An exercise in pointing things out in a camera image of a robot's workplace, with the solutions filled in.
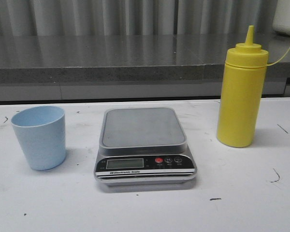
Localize light blue plastic cup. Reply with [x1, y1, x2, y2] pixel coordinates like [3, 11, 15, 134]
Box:
[11, 106, 66, 171]

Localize yellow squeeze bottle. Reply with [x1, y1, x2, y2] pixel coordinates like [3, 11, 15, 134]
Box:
[217, 25, 282, 147]

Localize silver electronic kitchen scale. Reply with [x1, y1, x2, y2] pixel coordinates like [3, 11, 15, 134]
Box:
[94, 107, 197, 187]

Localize grey stone counter ledge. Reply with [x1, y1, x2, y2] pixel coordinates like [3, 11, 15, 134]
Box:
[0, 33, 290, 102]

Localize white container in background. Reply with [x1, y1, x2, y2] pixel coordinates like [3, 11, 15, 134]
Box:
[273, 0, 290, 36]

